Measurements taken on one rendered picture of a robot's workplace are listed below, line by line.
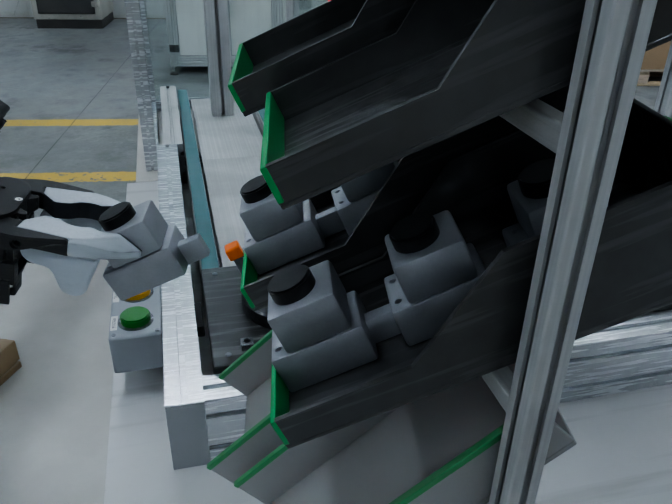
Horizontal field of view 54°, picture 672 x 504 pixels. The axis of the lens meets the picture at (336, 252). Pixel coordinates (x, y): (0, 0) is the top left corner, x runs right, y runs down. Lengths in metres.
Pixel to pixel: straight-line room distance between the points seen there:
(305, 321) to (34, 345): 0.76
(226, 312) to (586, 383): 0.51
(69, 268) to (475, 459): 0.34
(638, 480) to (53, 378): 0.79
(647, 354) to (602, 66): 0.76
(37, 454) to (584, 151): 0.78
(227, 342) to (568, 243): 0.61
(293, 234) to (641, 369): 0.63
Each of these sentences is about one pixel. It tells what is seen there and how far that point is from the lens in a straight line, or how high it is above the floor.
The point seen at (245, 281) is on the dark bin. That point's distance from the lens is 0.53.
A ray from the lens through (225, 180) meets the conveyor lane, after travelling 1.47.
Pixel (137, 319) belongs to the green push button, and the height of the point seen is 0.97.
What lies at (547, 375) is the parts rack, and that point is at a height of 1.26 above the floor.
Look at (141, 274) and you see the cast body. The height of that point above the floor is 1.20.
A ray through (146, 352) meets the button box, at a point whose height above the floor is 0.93.
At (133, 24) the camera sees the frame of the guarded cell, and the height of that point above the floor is 1.21.
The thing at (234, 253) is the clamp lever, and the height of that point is 1.06.
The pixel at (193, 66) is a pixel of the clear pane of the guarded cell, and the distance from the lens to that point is 2.15.
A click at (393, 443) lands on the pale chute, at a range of 0.55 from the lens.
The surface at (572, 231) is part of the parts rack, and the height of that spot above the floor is 1.35.
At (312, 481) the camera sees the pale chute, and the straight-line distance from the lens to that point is 0.61.
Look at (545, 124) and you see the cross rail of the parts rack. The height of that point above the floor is 1.39.
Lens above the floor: 1.48
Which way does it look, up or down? 29 degrees down
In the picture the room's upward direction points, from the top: 1 degrees clockwise
